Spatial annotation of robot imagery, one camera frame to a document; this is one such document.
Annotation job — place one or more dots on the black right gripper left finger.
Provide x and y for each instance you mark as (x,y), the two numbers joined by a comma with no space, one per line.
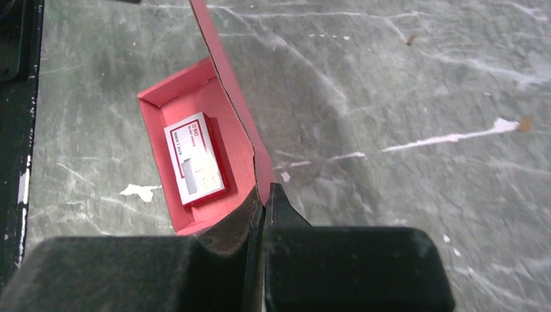
(233,232)

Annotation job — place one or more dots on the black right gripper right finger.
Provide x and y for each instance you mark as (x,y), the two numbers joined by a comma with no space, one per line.
(279,212)

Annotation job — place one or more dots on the red white staples box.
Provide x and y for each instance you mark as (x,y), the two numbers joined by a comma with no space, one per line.
(196,159)

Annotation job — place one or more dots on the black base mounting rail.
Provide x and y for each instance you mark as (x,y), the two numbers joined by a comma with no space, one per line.
(21,40)

